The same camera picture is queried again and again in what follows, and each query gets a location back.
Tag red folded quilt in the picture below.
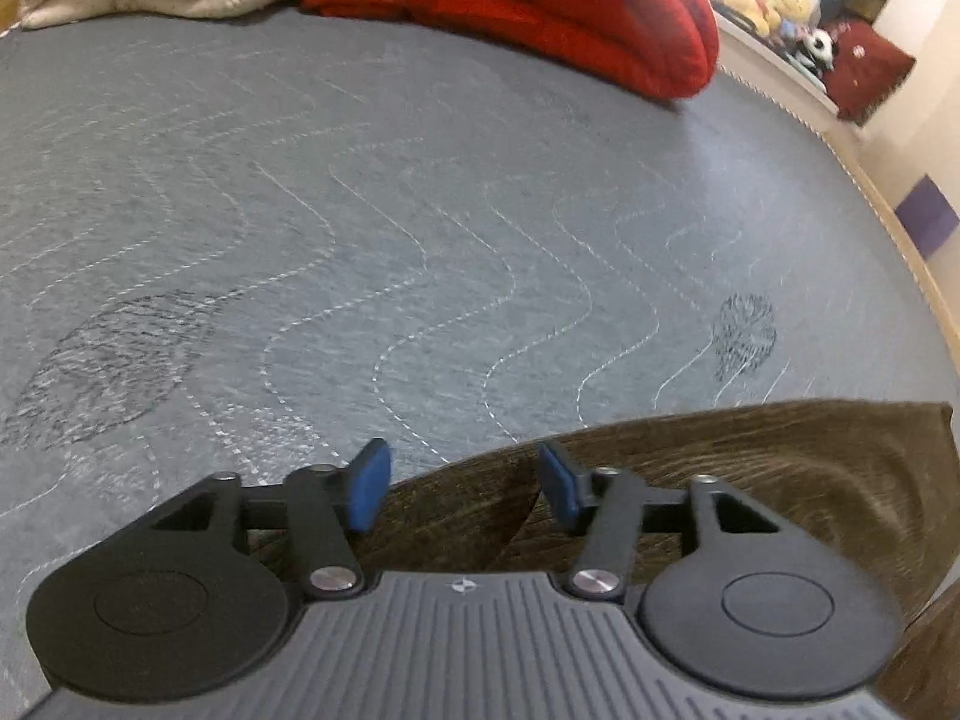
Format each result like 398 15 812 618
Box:
296 0 719 100

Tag brown corduroy pants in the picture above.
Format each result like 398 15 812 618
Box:
247 397 960 720

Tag white window sill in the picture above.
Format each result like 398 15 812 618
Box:
712 7 871 143

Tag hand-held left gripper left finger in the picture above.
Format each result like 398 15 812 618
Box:
148 439 394 602

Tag grey quilted mattress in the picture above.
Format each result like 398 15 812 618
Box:
0 7 960 698

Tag dark red cushion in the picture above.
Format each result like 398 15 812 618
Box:
821 19 917 122

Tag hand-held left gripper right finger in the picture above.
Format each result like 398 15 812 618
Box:
541 442 782 601

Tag yellow bear plush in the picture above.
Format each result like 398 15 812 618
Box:
750 0 822 38

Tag panda plush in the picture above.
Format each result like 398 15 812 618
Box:
787 28 837 77

